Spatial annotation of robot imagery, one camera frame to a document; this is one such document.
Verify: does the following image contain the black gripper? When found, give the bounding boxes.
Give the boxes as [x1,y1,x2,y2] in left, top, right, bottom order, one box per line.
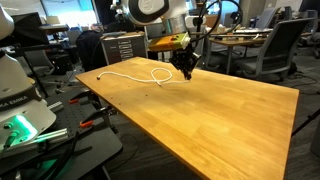
[168,46,202,80]

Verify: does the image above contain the white rope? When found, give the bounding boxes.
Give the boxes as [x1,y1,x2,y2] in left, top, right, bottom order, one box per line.
[96,67,191,88]

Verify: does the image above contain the brown cardboard box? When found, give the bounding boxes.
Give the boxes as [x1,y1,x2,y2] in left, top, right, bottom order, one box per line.
[199,13,223,33]

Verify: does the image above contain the wooden office desk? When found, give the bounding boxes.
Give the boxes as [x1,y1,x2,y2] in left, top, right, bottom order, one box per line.
[207,31,279,76]

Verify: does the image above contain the gray labelled drawer cabinet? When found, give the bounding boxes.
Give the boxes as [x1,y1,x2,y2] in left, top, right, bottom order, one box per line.
[100,32,148,65]

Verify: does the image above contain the gray high-back office chair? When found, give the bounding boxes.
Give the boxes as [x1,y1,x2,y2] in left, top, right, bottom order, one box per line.
[254,6,280,32]

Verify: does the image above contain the gray swivel office chair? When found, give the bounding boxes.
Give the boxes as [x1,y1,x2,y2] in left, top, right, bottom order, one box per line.
[233,17,317,84]

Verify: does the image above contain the black office chair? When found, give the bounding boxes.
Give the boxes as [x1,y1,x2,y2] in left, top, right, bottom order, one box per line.
[75,29,108,73]

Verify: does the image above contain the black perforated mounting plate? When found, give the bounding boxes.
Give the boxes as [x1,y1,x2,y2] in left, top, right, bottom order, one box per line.
[43,87,116,138]

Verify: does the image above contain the black computer tower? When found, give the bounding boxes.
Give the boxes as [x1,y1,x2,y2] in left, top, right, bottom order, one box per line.
[49,52,74,76]

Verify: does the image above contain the black tripod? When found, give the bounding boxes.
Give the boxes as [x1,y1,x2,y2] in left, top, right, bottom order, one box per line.
[290,108,320,138]

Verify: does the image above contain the bright window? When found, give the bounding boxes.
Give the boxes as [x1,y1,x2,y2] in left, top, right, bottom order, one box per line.
[41,0,98,28]

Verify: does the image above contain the aluminum extrusion bar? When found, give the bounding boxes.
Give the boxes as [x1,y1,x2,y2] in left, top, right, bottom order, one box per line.
[46,101,65,114]
[31,127,69,145]

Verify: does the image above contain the large black monitor back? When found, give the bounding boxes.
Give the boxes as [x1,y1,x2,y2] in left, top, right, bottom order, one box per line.
[5,12,44,48]

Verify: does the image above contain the yellow wrist camera mount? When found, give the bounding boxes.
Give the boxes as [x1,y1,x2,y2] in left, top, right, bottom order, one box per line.
[147,32,192,53]

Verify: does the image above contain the white cord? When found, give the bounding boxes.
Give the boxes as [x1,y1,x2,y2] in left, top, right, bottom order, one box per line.
[250,32,262,42]

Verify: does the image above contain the black camera on mount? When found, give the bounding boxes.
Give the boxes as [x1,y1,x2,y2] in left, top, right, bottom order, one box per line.
[110,0,129,23]

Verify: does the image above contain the black clamp orange handle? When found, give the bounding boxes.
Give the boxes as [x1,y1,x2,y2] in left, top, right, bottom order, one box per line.
[67,89,101,107]
[78,105,118,129]

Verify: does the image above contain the thick black base cable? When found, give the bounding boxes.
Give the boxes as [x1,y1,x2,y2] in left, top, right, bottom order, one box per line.
[39,131,83,180]

